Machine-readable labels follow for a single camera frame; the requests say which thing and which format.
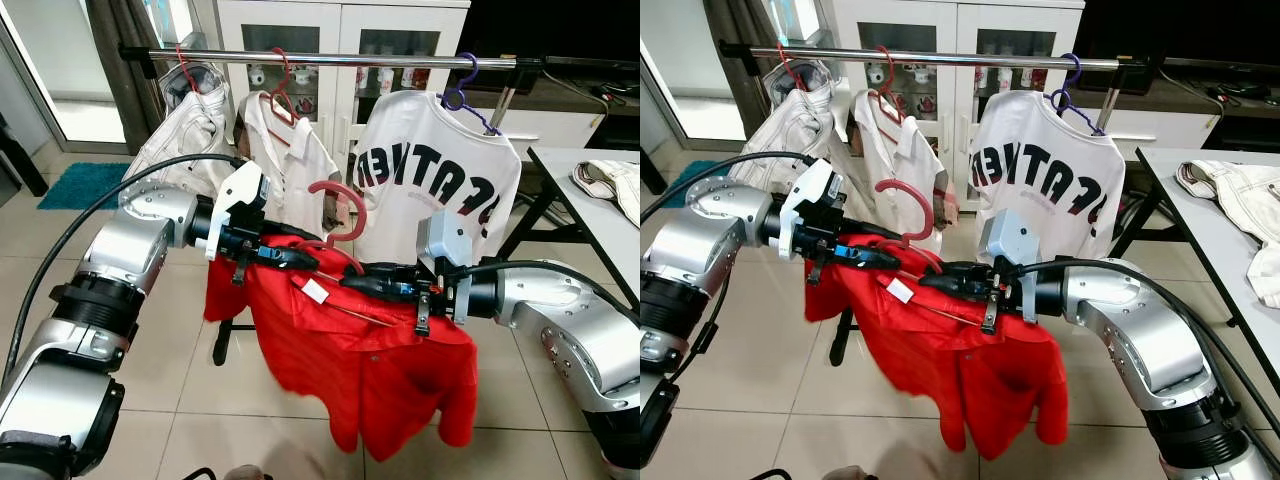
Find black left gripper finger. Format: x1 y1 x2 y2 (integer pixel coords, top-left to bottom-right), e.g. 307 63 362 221
850 243 908 273
270 244 328 273

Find red clothes hanger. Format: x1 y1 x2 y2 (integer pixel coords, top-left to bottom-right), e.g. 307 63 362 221
872 178 986 326
868 45 907 126
775 42 806 91
172 45 201 96
300 180 396 326
262 48 306 126

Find red shirt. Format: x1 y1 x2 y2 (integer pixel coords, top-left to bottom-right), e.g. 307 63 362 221
203 233 479 463
803 233 1071 463

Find cream polo shirt brown cuffs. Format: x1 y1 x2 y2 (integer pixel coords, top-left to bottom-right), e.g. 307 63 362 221
845 88 961 251
235 90 346 236

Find purple clothes hanger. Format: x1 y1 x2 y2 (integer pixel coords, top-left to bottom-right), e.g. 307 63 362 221
438 52 501 136
1048 52 1109 136

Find white denim jacket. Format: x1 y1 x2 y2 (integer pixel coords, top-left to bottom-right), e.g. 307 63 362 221
125 62 236 201
755 60 851 171

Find white T-shirt black letters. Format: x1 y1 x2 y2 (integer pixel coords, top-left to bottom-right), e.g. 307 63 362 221
968 88 1128 263
352 88 523 266

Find teal floor mat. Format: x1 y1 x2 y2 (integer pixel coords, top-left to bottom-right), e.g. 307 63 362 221
38 162 131 211
668 160 721 201

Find cream jeans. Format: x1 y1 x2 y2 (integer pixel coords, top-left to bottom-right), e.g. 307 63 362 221
573 158 641 226
1175 158 1280 309

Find dark curtain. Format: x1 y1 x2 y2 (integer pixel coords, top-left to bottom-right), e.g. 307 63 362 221
702 0 781 113
85 0 166 151

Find white glass door cabinet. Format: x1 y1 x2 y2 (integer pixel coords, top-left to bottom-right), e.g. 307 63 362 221
215 0 471 161
830 0 1086 161

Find black flat television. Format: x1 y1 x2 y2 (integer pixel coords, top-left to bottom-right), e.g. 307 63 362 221
455 0 641 69
1072 0 1280 61

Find light grey right wrist camera mount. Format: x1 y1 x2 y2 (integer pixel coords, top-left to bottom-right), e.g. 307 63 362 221
415 210 473 323
978 208 1041 323

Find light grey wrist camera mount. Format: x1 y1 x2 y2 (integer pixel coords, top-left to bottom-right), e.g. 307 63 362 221
978 208 1041 323
780 158 847 261
415 210 473 323
205 160 271 261

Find light grey left wrist camera mount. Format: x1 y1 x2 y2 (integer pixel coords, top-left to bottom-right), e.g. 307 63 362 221
205 160 271 261
780 158 847 261

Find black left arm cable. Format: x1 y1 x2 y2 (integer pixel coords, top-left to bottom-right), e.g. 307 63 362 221
640 150 813 226
3 152 249 376

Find chrome clothes rail stand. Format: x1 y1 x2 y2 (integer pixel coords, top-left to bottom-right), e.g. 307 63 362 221
716 40 1153 366
118 43 561 366

